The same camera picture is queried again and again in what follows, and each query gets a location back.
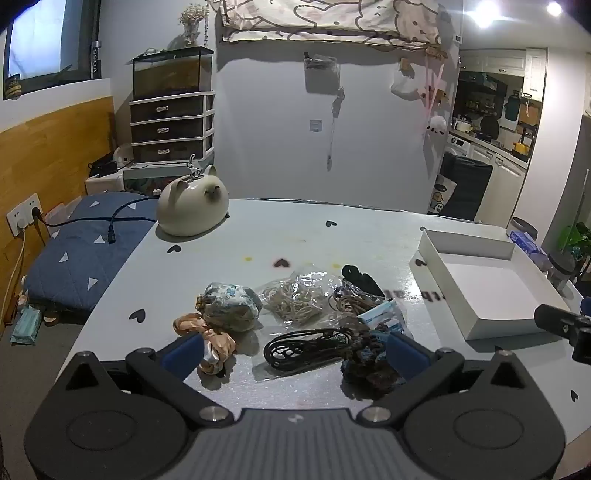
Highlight printed blanket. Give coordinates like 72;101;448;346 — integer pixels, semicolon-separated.
208;0;455;49

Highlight pink hanging ribbons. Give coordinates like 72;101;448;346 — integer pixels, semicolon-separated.
418;60;450;136

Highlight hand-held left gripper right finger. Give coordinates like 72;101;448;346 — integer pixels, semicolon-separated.
358;331;532;428

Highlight white wall outlet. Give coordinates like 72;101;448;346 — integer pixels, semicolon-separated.
6;193;43;237

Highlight bag of beige cords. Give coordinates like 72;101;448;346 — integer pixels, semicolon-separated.
255;271;334;325

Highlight grey round bin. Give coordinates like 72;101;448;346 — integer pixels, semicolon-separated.
508;217;539;241

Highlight green patterned scrunchie in bag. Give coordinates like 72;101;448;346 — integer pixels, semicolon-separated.
202;282;262;333

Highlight black hair clip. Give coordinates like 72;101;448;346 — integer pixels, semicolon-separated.
342;264;385;298

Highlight jar with dark lid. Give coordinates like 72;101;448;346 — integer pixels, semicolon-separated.
547;251;579;292

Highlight bag of dark cords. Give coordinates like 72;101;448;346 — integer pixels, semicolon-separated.
252;325;354;382

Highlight orange satin scrunchie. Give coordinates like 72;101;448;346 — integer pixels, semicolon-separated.
173;311;236;376

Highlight hanging cord charm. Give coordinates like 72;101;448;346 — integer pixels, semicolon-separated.
326;87;347;172

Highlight clear wall pocket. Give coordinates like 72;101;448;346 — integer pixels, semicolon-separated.
303;52;341;91

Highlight small metal figure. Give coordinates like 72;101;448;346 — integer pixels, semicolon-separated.
185;154;204;184

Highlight glass tank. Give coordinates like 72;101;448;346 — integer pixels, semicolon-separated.
132;46;214;100

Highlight white cable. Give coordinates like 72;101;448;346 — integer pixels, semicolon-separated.
0;230;27;326

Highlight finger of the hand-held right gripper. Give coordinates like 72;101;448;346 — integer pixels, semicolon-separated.
534;304;580;341

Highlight white shallow cardboard box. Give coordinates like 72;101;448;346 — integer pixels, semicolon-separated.
409;228;572;341

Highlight green plant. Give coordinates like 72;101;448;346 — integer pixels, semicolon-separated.
558;220;591;271

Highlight teal packet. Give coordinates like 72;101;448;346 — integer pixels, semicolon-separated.
10;306;44;345

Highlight black fabric bin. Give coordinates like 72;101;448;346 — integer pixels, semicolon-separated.
438;151;494;222

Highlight white bag with yellow print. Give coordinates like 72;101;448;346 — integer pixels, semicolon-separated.
427;175;458;216

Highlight black power cable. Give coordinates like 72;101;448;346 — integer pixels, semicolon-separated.
33;196;160;244

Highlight vase of dried flowers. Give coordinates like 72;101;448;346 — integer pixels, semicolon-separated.
179;4;206;47

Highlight cream cat-shaped ceramic container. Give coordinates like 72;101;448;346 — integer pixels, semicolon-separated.
157;164;230;237

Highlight dark blue brown scrunchie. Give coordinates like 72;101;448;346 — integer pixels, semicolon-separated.
341;323;403;398

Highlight blue quilted cushion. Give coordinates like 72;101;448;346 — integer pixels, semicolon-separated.
25;192;160;315

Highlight grey storage box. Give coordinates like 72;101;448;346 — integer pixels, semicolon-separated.
122;161;195;195

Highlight blue plastic packet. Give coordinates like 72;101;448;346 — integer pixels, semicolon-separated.
508;230;546;260

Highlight white washing machine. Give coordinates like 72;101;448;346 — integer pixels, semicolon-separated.
445;134;472;160

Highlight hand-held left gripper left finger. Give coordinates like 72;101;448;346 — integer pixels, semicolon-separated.
58;332;234;428

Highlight bag of brown cords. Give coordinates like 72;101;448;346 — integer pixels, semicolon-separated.
329;286;385;325

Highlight blue white paper packet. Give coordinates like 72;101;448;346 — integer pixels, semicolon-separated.
358;298;413;339

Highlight plastic drawer unit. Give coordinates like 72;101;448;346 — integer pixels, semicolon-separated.
129;91;216;165

